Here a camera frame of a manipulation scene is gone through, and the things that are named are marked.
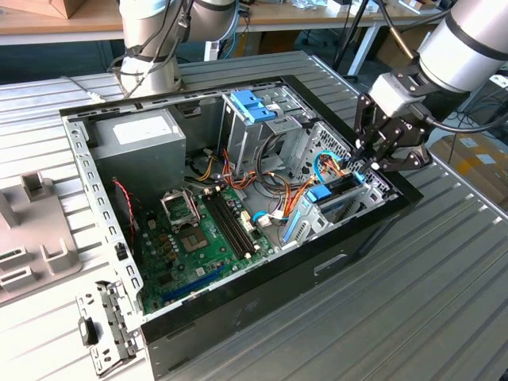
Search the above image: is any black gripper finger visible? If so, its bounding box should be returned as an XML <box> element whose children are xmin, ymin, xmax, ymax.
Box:
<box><xmin>367</xmin><ymin>141</ymin><xmax>434</xmax><ymax>173</ymax></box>
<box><xmin>350</xmin><ymin>94</ymin><xmax>393</xmax><ymax>161</ymax></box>

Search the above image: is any red yellow power wire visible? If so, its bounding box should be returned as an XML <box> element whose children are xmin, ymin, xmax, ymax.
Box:
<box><xmin>283</xmin><ymin>154</ymin><xmax>358</xmax><ymax>217</ymax></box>

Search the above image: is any hard disk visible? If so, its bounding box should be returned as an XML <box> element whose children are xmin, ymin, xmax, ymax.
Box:
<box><xmin>283</xmin><ymin>169</ymin><xmax>368</xmax><ymax>244</ymax></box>

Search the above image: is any metal disk bay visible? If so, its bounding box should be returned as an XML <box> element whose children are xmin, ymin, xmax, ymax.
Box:
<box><xmin>277</xmin><ymin>170</ymin><xmax>398</xmax><ymax>251</ymax></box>

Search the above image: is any cardboard box with label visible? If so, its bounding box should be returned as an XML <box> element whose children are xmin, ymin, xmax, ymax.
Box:
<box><xmin>430</xmin><ymin>133</ymin><xmax>508</xmax><ymax>199</ymax></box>

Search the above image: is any black tripod stand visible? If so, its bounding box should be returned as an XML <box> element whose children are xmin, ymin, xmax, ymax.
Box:
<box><xmin>333</xmin><ymin>0</ymin><xmax>376</xmax><ymax>83</ymax></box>

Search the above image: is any black chair base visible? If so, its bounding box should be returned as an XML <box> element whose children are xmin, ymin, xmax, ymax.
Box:
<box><xmin>300</xmin><ymin>28</ymin><xmax>327</xmax><ymax>48</ymax></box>

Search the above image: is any wooden desk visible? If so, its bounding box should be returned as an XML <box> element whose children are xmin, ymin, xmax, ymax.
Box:
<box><xmin>0</xmin><ymin>0</ymin><xmax>453</xmax><ymax>76</ymax></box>

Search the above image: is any blue drive cage latch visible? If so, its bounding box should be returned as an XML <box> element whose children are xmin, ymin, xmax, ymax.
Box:
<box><xmin>229</xmin><ymin>90</ymin><xmax>275</xmax><ymax>125</ymax></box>

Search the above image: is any metal drive cage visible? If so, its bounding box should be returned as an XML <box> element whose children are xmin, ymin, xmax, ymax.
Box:
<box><xmin>217</xmin><ymin>86</ymin><xmax>317</xmax><ymax>182</ymax></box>

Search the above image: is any black RAM slot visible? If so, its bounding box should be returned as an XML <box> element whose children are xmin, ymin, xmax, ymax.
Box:
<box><xmin>204</xmin><ymin>189</ymin><xmax>249</xmax><ymax>261</ymax></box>
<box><xmin>214</xmin><ymin>186</ymin><xmax>257</xmax><ymax>257</ymax></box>

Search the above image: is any metal socket cover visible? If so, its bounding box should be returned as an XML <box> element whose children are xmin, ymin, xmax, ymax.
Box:
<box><xmin>160</xmin><ymin>189</ymin><xmax>200</xmax><ymax>233</ymax></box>

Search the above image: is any black open PC case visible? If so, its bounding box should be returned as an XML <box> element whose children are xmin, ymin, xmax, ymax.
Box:
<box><xmin>58</xmin><ymin>74</ymin><xmax>425</xmax><ymax>381</ymax></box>

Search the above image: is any CPU socket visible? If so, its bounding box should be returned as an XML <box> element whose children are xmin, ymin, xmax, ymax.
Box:
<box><xmin>176</xmin><ymin>226</ymin><xmax>210</xmax><ymax>256</ymax></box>

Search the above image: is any grey power supply unit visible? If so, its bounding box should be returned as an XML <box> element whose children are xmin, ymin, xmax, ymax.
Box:
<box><xmin>91</xmin><ymin>107</ymin><xmax>187</xmax><ymax>199</ymax></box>

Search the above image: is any green motherboard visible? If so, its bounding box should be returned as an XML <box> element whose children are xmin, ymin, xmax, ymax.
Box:
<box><xmin>134</xmin><ymin>184</ymin><xmax>279</xmax><ymax>317</ymax></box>

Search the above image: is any blue expansion slot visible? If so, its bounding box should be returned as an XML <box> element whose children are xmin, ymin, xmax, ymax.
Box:
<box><xmin>160</xmin><ymin>264</ymin><xmax>230</xmax><ymax>305</ymax></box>

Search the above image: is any black case fan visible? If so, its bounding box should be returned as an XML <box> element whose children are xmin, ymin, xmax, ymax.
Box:
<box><xmin>110</xmin><ymin>176</ymin><xmax>142</xmax><ymax>255</ymax></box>

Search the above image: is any cardboard box on desk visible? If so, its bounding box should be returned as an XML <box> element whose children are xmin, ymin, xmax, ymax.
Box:
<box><xmin>41</xmin><ymin>0</ymin><xmax>87</xmax><ymax>20</ymax></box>

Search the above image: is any grey parts rack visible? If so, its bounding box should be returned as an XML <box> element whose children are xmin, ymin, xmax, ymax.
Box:
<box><xmin>0</xmin><ymin>170</ymin><xmax>85</xmax><ymax>306</ymax></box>

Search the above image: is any black cable gold connector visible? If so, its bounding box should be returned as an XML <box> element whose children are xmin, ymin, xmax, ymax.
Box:
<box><xmin>376</xmin><ymin>0</ymin><xmax>420</xmax><ymax>60</ymax></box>

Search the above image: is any orange black wire bundle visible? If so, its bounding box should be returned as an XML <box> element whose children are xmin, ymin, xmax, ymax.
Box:
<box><xmin>220</xmin><ymin>148</ymin><xmax>302</xmax><ymax>223</ymax></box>

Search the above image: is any short blue data wire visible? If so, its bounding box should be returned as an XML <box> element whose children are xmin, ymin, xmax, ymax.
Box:
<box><xmin>252</xmin><ymin>212</ymin><xmax>287</xmax><ymax>228</ymax></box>

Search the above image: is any yellow black wire bundle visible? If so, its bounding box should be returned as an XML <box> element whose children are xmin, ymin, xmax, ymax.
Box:
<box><xmin>193</xmin><ymin>152</ymin><xmax>220</xmax><ymax>183</ymax></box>

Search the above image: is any cable with silver connector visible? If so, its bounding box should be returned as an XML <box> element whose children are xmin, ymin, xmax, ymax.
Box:
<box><xmin>59</xmin><ymin>75</ymin><xmax>105</xmax><ymax>103</ymax></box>

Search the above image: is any metal card retention bracket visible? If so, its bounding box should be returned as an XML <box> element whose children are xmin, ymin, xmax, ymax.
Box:
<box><xmin>75</xmin><ymin>279</ymin><xmax>144</xmax><ymax>378</ymax></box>

